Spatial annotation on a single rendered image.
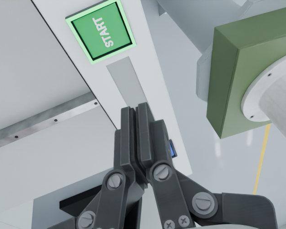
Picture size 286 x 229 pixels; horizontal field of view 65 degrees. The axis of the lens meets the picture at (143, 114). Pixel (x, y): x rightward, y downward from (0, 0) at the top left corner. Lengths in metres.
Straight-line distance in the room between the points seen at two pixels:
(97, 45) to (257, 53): 0.28
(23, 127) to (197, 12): 0.54
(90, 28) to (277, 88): 0.37
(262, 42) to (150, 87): 0.22
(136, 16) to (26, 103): 0.31
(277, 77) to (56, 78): 0.42
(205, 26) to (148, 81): 0.39
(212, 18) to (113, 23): 0.45
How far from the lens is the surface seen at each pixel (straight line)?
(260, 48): 0.44
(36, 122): 0.50
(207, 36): 0.65
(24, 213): 1.03
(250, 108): 0.54
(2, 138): 0.53
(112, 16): 0.25
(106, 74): 0.28
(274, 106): 0.50
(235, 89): 0.48
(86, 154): 0.63
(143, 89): 0.31
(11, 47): 0.43
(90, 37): 0.25
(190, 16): 0.74
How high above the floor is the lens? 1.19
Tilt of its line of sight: 43 degrees down
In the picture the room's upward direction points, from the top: 160 degrees clockwise
